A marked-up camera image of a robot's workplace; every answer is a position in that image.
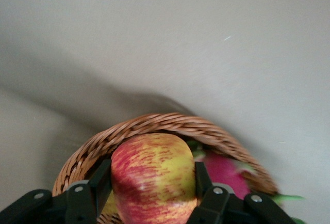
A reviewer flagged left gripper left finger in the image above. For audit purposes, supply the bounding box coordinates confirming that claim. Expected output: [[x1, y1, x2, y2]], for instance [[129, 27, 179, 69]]
[[0, 158, 113, 224]]

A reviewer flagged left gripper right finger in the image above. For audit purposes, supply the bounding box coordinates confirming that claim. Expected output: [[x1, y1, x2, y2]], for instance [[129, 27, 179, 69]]
[[189, 161, 297, 224]]

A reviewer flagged red yellow apple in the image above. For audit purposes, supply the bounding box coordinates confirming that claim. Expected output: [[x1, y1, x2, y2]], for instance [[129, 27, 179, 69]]
[[110, 133, 198, 224]]

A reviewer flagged pink dragon fruit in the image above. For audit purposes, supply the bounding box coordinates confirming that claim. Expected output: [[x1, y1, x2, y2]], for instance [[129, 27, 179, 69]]
[[187, 140, 306, 224]]

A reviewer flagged brown wicker basket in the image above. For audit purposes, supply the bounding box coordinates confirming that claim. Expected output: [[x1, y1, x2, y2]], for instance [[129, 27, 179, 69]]
[[52, 113, 281, 224]]

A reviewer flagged large plain tablecloth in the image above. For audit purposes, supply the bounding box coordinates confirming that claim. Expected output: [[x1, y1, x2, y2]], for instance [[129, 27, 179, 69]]
[[0, 0, 330, 224]]

